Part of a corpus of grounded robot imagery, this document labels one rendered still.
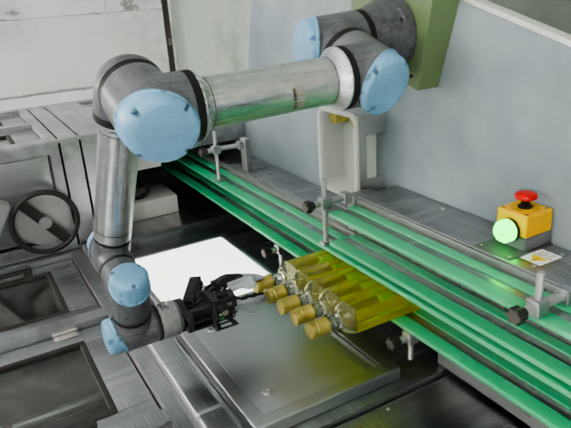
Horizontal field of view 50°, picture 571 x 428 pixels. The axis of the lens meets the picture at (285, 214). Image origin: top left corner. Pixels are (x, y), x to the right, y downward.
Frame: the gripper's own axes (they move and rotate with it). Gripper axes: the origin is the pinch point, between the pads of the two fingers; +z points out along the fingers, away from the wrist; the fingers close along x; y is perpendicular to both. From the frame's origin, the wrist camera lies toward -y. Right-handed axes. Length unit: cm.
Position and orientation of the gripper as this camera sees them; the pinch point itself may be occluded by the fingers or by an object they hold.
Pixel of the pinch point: (257, 285)
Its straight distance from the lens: 139.0
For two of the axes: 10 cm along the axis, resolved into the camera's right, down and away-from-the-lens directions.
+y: 4.9, 2.8, -8.2
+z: 8.7, -2.2, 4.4
